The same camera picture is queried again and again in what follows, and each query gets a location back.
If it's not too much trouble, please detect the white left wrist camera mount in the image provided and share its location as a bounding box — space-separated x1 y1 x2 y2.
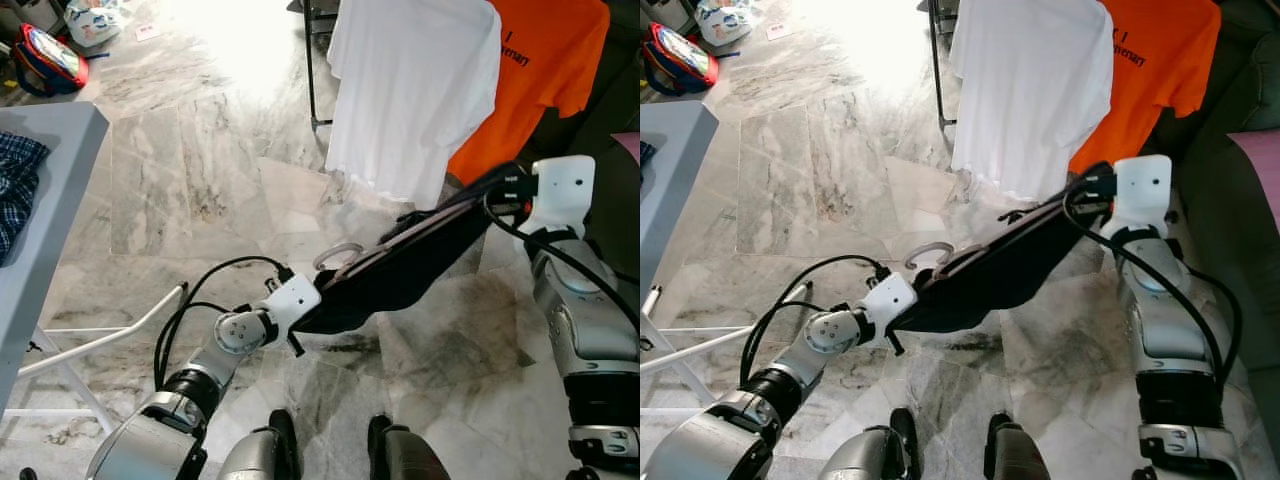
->
265 275 323 333
858 272 919 331

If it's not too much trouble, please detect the red blue backpack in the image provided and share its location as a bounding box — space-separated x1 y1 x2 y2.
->
640 22 719 98
12 25 91 98

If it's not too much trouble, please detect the light blue folding table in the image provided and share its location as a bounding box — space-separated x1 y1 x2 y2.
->
640 100 719 321
0 102 111 416

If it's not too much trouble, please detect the black clothes rack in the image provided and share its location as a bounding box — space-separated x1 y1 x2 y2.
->
300 0 341 131
925 0 961 131

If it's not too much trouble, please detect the robot right leg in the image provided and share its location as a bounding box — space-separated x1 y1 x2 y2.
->
985 412 1071 480
367 415 451 480

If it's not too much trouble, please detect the robot leg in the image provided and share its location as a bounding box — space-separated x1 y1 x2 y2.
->
985 412 1071 480
218 408 301 480
818 408 916 480
367 415 451 480

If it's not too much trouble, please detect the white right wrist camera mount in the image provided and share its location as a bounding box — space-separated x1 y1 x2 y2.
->
1112 155 1173 239
530 155 596 239

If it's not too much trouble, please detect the pink clothes hanger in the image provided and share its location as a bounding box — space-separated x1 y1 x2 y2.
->
905 195 1091 291
312 195 501 286

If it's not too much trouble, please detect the orange hanging T-shirt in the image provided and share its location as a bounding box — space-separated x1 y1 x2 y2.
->
447 0 611 186
1068 0 1223 176

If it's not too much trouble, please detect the navy blue garment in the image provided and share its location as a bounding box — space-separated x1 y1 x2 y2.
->
895 165 1111 334
295 165 531 336

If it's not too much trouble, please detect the short black left arm cable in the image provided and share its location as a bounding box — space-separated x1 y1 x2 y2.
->
160 300 236 386
748 300 831 386

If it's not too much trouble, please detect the white hanging T-shirt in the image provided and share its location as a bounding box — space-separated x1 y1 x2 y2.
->
325 0 503 211
948 0 1114 201

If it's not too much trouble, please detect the dark green sofa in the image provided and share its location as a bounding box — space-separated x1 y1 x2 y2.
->
1150 0 1280 461
530 0 641 291

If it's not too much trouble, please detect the long black left arm cable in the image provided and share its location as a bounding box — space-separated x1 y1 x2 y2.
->
153 256 296 391
740 255 891 386

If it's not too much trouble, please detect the white printed plastic bag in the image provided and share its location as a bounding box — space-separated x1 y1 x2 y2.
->
695 0 756 46
62 0 126 49

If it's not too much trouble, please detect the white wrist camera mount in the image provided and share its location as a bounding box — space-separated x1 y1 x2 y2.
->
530 155 596 239
858 272 919 331
1112 155 1173 239
265 275 323 333

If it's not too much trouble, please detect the robot left leg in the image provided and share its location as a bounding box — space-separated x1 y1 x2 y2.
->
218 408 301 480
818 408 916 480

